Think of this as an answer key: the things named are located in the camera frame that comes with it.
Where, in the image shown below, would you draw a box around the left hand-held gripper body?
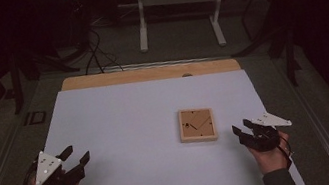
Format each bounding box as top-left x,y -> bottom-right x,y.
29,144 -> 87,185

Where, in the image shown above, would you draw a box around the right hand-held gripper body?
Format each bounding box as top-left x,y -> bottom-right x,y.
236,108 -> 297,156

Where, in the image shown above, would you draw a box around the wooden picture frame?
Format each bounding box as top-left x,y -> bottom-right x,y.
175,104 -> 220,147

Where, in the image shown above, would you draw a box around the person's right hand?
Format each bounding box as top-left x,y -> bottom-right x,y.
246,128 -> 297,179

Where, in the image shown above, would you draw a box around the black floor socket plate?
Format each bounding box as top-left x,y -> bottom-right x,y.
22,108 -> 49,128

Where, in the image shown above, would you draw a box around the white table sheet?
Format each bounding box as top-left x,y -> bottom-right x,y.
1,53 -> 307,185

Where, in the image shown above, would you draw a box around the black stand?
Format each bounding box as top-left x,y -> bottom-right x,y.
222,0 -> 306,97
2,35 -> 87,116

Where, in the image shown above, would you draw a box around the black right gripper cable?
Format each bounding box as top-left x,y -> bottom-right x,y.
273,133 -> 297,172

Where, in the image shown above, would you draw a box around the black floor cables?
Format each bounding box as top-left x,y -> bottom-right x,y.
78,22 -> 125,78

